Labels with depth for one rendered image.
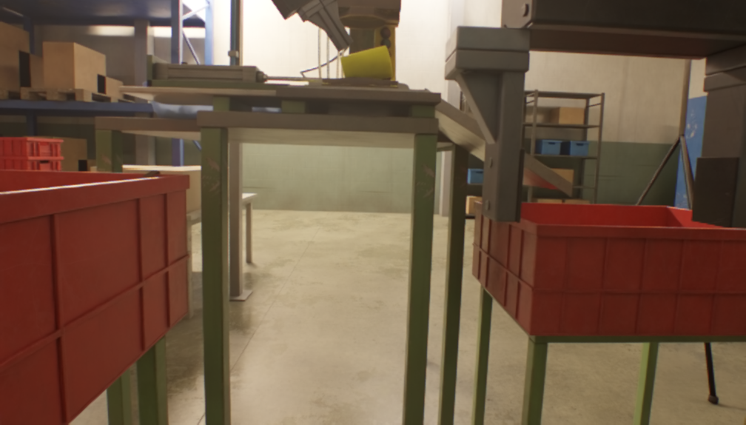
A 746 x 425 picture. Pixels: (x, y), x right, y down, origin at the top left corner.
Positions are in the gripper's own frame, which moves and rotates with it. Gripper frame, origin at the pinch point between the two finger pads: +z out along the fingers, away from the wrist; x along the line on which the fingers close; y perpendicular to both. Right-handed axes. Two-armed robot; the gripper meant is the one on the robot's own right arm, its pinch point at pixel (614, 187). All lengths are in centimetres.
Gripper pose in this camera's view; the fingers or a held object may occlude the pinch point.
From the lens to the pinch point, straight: 25.6
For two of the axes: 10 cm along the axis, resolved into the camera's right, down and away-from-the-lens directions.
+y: 0.1, 0.9, -10.0
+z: -0.3, 10.0, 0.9
